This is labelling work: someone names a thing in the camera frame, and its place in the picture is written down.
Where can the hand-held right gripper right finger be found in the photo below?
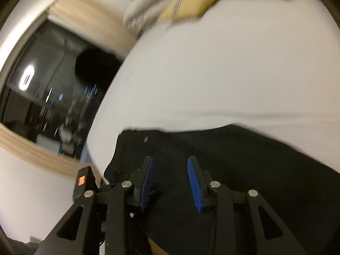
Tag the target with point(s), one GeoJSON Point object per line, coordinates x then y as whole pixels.
{"type": "Point", "coordinates": [195, 183]}

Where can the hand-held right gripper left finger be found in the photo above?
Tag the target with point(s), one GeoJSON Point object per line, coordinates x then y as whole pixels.
{"type": "Point", "coordinates": [146, 183]}

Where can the black pants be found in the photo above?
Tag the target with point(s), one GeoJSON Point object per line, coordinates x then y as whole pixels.
{"type": "Point", "coordinates": [252, 164]}

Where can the cream curtain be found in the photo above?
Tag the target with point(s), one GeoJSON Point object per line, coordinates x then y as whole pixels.
{"type": "Point", "coordinates": [39, 154]}
{"type": "Point", "coordinates": [93, 18]}

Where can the white bed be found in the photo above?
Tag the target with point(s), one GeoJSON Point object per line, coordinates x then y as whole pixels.
{"type": "Point", "coordinates": [212, 71]}

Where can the dark window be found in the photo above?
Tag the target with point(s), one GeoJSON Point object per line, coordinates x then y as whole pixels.
{"type": "Point", "coordinates": [45, 71]}

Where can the folded beige duvet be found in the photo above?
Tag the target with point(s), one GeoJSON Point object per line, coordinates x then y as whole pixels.
{"type": "Point", "coordinates": [148, 5]}

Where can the yellow cushion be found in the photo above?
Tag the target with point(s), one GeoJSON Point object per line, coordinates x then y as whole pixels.
{"type": "Point", "coordinates": [191, 2]}

